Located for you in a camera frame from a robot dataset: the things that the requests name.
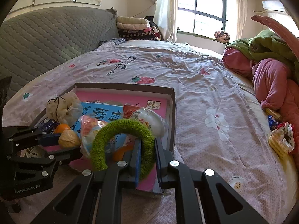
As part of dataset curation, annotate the cream mesh drawstring pouch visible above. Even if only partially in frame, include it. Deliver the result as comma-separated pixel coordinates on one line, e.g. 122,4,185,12
46,91,83,126

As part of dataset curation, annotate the red white snack ball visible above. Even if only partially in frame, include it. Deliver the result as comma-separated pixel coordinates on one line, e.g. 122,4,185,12
123,105,168,138

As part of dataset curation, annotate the dark framed window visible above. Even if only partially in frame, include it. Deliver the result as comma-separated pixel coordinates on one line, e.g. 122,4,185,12
177,0,227,38

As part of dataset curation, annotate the pink and blue book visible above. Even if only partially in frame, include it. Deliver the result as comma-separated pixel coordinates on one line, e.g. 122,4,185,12
43,91,169,192

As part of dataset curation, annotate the dark blue snack packet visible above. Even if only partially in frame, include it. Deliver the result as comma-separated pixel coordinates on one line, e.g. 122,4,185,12
37,119,58,134

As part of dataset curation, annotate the cream curtain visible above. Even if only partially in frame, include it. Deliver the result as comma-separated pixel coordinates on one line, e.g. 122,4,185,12
236,0,248,39
154,0,178,42

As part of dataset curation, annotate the floral bag on windowsill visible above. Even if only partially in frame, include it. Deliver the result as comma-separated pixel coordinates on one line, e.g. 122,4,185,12
214,31,230,43

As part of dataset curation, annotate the golden wrapped snack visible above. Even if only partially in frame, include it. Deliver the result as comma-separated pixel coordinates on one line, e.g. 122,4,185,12
264,108,282,122

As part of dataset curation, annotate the green fuzzy ring scrunchie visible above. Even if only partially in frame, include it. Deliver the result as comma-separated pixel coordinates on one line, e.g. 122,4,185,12
90,118,156,181

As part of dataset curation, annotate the pink quilt pile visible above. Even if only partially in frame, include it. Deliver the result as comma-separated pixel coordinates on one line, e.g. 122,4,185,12
222,15,298,143

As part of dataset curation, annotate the brown walnut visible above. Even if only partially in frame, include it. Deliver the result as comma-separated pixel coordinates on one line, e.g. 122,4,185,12
58,130,81,149

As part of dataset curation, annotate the left cream curtain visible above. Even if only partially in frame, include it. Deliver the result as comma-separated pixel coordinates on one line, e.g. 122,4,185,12
154,0,178,42

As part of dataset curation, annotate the blue cloth near headboard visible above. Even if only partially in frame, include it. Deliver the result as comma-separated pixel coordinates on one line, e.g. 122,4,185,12
98,38,126,46

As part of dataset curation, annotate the pink strawberry print bedsheet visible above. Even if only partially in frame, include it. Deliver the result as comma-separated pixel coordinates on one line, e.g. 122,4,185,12
3,41,298,223

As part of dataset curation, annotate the small blue wrapper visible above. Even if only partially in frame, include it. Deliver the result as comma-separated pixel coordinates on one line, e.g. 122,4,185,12
268,115,279,131

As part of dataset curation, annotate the shallow grey cardboard tray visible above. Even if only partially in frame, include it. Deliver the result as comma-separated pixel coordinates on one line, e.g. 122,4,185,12
38,84,175,192

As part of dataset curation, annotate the blue white snack ball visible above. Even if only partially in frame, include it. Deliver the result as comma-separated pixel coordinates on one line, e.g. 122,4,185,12
79,114,136,159

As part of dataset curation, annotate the large orange tangerine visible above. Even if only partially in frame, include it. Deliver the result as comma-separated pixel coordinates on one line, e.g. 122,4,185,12
112,144,134,162

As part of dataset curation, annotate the grey quilted headboard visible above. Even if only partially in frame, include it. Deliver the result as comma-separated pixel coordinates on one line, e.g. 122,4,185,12
1,7,119,99

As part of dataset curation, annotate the right cream curtain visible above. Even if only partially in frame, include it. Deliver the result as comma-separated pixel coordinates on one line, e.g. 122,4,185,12
236,0,248,39

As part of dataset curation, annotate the green blanket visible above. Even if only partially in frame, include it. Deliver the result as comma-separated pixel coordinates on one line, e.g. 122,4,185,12
226,30,298,77

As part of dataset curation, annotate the stack of folded blankets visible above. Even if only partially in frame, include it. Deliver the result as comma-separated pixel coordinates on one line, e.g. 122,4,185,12
116,16,163,41

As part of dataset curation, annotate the white air conditioner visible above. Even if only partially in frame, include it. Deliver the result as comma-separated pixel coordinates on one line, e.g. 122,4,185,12
262,1,285,12

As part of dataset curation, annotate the small orange tangerine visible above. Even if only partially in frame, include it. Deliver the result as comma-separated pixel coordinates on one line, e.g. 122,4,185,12
54,123,70,133

